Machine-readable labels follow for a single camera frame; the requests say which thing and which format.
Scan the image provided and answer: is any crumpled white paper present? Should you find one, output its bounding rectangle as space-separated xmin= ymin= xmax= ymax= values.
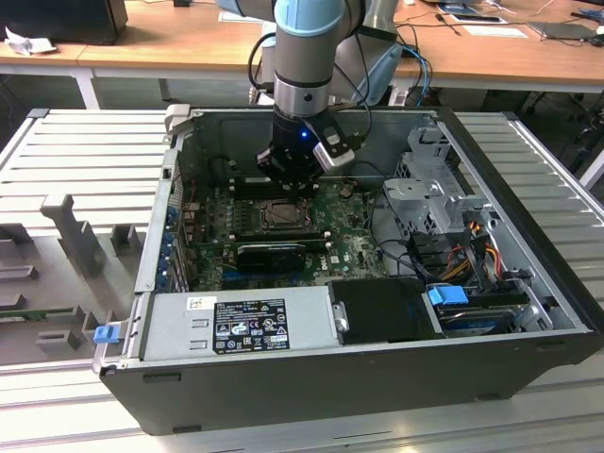
xmin=4 ymin=25 xmax=58 ymax=57

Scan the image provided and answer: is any black PC case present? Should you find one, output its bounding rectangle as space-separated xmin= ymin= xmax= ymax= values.
xmin=92 ymin=104 xmax=596 ymax=436

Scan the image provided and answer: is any white paper sheet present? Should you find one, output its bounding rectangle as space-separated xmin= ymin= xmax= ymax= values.
xmin=464 ymin=24 xmax=529 ymax=39
xmin=218 ymin=9 xmax=265 ymax=24

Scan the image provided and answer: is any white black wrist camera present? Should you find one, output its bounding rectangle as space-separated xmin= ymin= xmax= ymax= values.
xmin=311 ymin=123 xmax=361 ymax=172

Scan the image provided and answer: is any blue cable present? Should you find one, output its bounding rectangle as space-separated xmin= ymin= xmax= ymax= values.
xmin=400 ymin=44 xmax=435 ymax=103

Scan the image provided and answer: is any orange wire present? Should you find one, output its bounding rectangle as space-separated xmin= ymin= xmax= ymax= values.
xmin=483 ymin=238 xmax=502 ymax=282

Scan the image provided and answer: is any yellow wire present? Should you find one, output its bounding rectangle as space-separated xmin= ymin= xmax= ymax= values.
xmin=441 ymin=261 xmax=476 ymax=282

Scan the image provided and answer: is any gray parts rack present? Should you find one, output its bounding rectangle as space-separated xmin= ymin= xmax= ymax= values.
xmin=0 ymin=193 xmax=143 ymax=367

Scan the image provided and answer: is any green RAM stick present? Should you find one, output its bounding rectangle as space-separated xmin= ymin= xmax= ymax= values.
xmin=0 ymin=306 xmax=76 ymax=325

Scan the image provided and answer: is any blue expansion slot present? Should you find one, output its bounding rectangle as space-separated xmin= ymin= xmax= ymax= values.
xmin=221 ymin=268 xmax=308 ymax=287

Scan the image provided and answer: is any CPU socket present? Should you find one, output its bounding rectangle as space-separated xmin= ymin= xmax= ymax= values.
xmin=257 ymin=200 xmax=316 ymax=231

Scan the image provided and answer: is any green motherboard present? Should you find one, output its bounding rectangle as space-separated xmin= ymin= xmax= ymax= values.
xmin=181 ymin=181 xmax=393 ymax=292

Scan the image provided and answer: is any black plastic shroud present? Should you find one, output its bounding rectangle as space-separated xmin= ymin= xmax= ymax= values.
xmin=325 ymin=277 xmax=447 ymax=345

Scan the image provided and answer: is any black box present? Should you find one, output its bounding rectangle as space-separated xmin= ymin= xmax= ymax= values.
xmin=0 ymin=0 xmax=128 ymax=46

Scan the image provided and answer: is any black graphics card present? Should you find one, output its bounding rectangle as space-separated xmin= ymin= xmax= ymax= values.
xmin=234 ymin=242 xmax=307 ymax=274

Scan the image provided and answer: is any metal socket cover frame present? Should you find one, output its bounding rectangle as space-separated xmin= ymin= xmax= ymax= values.
xmin=259 ymin=201 xmax=313 ymax=230

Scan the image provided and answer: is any wooden desk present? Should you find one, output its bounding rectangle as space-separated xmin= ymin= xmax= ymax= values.
xmin=0 ymin=0 xmax=604 ymax=112

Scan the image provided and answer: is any gray metal drive cage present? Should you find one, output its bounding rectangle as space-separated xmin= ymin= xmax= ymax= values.
xmin=380 ymin=126 xmax=501 ymax=237

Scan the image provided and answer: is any dark tablet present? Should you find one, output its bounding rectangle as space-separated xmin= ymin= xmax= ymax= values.
xmin=528 ymin=21 xmax=600 ymax=42

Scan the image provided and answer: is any black cable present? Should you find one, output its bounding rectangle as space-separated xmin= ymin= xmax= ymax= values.
xmin=367 ymin=191 xmax=426 ymax=279

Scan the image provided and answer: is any gray case latch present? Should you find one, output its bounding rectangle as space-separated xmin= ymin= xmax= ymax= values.
xmin=164 ymin=104 xmax=193 ymax=141

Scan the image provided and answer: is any hard disk drive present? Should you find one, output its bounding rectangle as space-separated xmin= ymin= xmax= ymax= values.
xmin=433 ymin=301 xmax=520 ymax=339

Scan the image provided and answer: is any gray power supply unit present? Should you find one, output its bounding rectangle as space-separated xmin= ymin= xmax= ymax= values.
xmin=139 ymin=285 xmax=341 ymax=362

